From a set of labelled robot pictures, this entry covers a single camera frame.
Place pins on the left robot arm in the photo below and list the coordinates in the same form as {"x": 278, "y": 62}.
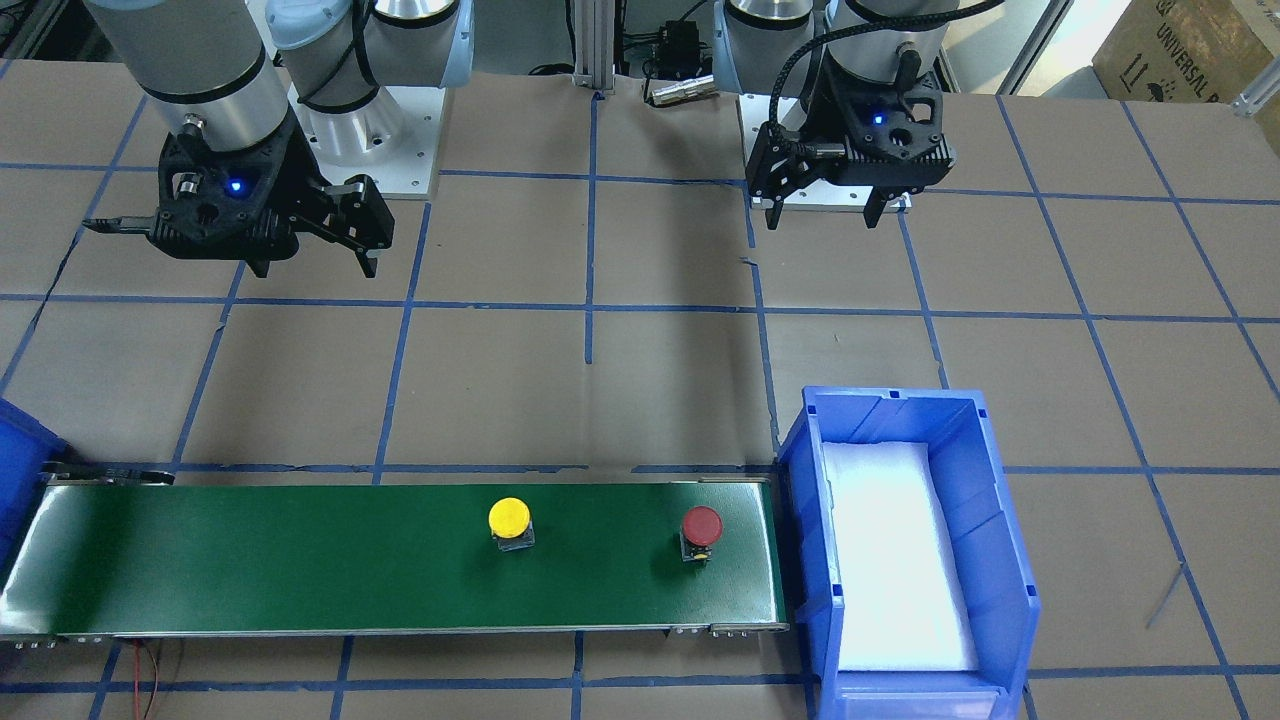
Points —
{"x": 771, "y": 49}

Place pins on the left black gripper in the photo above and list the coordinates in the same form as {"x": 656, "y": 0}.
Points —
{"x": 826, "y": 111}

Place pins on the red push button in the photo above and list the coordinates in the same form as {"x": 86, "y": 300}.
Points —
{"x": 700, "y": 530}

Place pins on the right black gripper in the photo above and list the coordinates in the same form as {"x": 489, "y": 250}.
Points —
{"x": 291, "y": 176}

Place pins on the black power adapter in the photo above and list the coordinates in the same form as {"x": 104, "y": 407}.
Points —
{"x": 678, "y": 48}

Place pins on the silver metal cylinder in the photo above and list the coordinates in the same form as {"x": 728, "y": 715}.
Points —
{"x": 686, "y": 90}

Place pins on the green conveyor belt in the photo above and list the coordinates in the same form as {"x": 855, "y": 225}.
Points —
{"x": 227, "y": 561}

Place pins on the blue bin with buttons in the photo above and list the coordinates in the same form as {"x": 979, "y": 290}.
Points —
{"x": 991, "y": 559}

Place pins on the aluminium frame post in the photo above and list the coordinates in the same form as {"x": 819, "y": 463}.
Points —
{"x": 594, "y": 41}

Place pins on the white foam pad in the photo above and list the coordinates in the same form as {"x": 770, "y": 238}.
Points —
{"x": 904, "y": 607}

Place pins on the blue receiving bin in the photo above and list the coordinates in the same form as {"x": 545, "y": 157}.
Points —
{"x": 25, "y": 447}

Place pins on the yellow push button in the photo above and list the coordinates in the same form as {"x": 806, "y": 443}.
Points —
{"x": 510, "y": 524}

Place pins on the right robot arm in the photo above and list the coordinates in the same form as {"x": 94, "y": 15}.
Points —
{"x": 207, "y": 58}

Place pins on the cardboard box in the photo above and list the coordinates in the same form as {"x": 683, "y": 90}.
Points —
{"x": 1187, "y": 51}

